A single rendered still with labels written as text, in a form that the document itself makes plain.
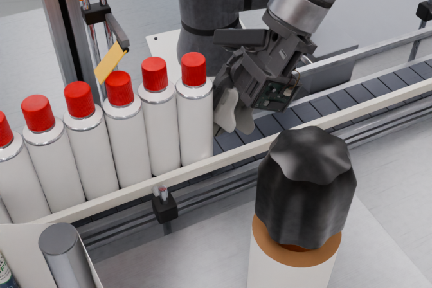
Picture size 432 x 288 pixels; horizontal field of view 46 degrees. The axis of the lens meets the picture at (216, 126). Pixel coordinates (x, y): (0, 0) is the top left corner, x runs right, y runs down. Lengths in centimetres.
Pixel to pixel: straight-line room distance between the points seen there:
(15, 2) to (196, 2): 222
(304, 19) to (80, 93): 30
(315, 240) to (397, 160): 50
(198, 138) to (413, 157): 40
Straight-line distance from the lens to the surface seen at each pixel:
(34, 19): 130
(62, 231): 53
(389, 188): 90
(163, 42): 114
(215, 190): 81
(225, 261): 71
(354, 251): 75
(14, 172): 68
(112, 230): 78
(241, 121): 78
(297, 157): 43
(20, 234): 57
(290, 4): 67
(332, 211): 44
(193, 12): 97
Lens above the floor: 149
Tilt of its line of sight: 44 degrees down
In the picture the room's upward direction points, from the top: straight up
